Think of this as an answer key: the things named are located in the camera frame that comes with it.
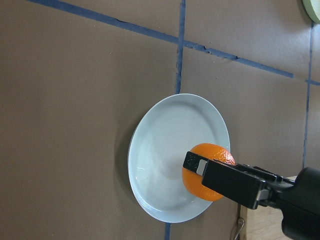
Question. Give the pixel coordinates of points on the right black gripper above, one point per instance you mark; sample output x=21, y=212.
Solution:
x=298, y=200

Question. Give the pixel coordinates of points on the light blue plate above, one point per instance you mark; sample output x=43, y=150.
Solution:
x=157, y=150

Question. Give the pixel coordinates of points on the light green plate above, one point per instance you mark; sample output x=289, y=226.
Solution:
x=312, y=8

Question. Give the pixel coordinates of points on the orange fruit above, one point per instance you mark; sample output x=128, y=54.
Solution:
x=193, y=181

